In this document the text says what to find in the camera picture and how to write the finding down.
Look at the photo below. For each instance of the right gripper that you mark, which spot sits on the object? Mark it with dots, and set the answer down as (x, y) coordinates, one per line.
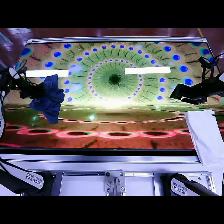
(190, 92)

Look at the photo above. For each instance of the blue garment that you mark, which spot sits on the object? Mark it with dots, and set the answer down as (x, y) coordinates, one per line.
(49, 96)

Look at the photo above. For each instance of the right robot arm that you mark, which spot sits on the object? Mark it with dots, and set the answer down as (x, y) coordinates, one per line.
(215, 87)

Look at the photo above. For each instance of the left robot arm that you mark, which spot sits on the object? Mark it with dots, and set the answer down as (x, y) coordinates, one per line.
(13, 87)

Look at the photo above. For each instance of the white garment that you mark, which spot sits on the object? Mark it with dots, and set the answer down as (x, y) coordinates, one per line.
(206, 136)

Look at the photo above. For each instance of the silver frame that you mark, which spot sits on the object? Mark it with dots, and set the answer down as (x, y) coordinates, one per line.
(100, 163)

